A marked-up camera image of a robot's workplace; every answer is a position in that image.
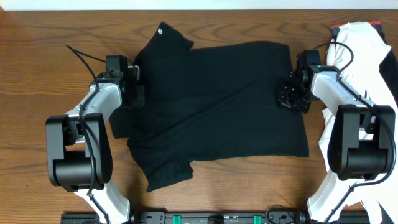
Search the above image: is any black t-shirt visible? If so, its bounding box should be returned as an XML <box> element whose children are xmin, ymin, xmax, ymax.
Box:
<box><xmin>110</xmin><ymin>23</ymin><xmax>309</xmax><ymax>192</ymax></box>

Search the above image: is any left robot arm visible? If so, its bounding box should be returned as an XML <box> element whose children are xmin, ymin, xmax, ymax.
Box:
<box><xmin>45</xmin><ymin>65</ymin><xmax>140</xmax><ymax>223</ymax></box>

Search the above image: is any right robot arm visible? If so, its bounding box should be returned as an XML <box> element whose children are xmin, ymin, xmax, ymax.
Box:
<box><xmin>277</xmin><ymin>64</ymin><xmax>396</xmax><ymax>223</ymax></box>

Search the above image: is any white clothes pile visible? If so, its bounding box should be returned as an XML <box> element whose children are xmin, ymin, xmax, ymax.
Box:
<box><xmin>310</xmin><ymin>22</ymin><xmax>397</xmax><ymax>223</ymax></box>

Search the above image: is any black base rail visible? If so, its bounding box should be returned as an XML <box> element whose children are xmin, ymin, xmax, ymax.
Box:
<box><xmin>60</xmin><ymin>208</ymin><xmax>370</xmax><ymax>224</ymax></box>

